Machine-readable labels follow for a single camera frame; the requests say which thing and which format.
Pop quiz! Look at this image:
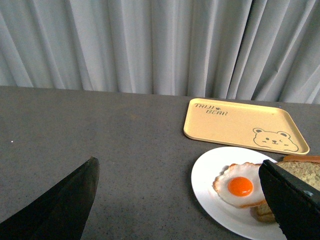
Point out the white round plate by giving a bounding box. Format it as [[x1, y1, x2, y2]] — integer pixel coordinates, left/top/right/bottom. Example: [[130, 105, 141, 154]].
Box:
[[191, 146, 286, 240]]

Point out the fried egg toy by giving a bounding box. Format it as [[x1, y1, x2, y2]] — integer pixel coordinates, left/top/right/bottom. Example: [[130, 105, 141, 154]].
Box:
[[212, 162, 266, 209]]

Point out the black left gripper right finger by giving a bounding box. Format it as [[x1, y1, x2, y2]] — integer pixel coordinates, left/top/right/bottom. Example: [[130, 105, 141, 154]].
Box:
[[258, 159, 320, 240]]

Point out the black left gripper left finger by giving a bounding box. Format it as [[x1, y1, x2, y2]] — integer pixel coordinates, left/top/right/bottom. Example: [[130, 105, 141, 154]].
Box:
[[0, 157, 100, 240]]

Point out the bread slice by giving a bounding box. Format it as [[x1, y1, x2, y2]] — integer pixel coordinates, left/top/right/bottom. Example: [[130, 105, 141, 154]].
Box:
[[277, 155, 320, 191], [253, 203, 276, 223]]

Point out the grey pleated curtain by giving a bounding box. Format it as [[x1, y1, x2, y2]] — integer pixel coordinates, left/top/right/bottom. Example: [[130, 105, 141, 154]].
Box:
[[0, 0, 320, 104]]

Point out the yellow bear tray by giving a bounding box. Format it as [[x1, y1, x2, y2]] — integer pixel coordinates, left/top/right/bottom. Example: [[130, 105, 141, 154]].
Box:
[[183, 98, 310, 156]]

